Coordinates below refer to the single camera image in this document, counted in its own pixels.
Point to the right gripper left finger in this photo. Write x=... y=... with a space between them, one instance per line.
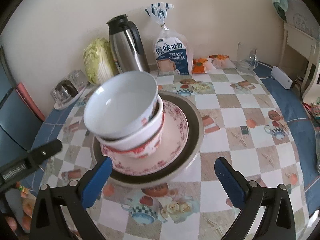
x=48 y=221

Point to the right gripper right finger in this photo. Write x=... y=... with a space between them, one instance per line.
x=248 y=196

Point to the strawberry pattern bowl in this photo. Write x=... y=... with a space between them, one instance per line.
x=141 y=151

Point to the plain white bowl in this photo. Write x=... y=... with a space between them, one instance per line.
x=141 y=137

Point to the white bowl red flowers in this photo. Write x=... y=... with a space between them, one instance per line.
x=122 y=105

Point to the floral rimmed white plate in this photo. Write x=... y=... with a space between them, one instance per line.
x=167 y=147

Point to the person's right hand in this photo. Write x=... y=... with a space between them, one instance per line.
x=12 y=223

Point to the dark glass on tray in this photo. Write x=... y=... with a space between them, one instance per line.
x=63 y=92

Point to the blue tablecloth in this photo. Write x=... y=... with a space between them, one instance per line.
x=294 y=114

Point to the patterned checkered tablecloth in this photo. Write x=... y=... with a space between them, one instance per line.
x=243 y=124

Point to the upturned drinking glass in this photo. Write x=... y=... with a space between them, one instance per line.
x=78 y=79

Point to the colourful toys pile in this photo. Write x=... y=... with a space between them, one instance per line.
x=315 y=109

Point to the napa cabbage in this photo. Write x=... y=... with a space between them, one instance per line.
x=98 y=61

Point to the white power adapter box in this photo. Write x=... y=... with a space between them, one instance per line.
x=281 y=77

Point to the stainless steel thermos jug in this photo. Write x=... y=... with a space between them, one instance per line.
x=126 y=45

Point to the glass pitcher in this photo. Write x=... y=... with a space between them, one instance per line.
x=247 y=59

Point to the orange snack packet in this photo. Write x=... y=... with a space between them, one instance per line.
x=200 y=66
x=221 y=61

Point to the toast bread bag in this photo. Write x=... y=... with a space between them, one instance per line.
x=173 y=54

